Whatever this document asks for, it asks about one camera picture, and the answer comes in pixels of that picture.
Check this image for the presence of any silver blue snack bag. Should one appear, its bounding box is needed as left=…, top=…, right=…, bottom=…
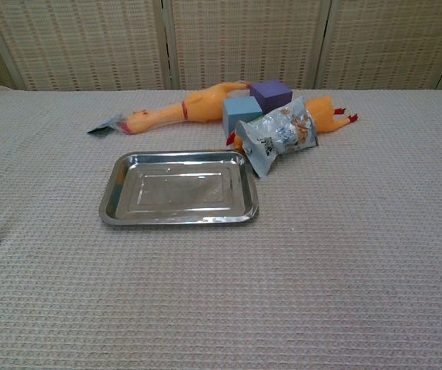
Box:
left=235, top=96, right=320, bottom=179

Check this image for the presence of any small yellow rubber chicken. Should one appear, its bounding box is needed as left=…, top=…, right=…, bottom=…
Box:
left=226, top=96, right=360, bottom=155

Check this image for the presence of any large yellow rubber chicken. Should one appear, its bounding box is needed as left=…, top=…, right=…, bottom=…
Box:
left=115, top=81, right=252, bottom=136

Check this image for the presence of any purple foam cube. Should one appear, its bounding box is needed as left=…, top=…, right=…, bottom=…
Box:
left=249, top=79, right=293, bottom=113

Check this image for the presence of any light blue foam cube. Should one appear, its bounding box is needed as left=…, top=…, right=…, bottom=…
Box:
left=223, top=96, right=264, bottom=134

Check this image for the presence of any beige woven tablecloth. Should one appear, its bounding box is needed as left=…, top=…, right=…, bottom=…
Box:
left=0, top=85, right=442, bottom=370

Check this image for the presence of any small blue toy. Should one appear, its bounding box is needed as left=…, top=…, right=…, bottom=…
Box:
left=86, top=113, right=124, bottom=135

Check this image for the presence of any rectangular metal tray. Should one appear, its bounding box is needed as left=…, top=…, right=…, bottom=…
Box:
left=98, top=150, right=260, bottom=227

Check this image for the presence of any beige woven folding screen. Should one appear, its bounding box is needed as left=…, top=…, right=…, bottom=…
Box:
left=0, top=0, right=442, bottom=92

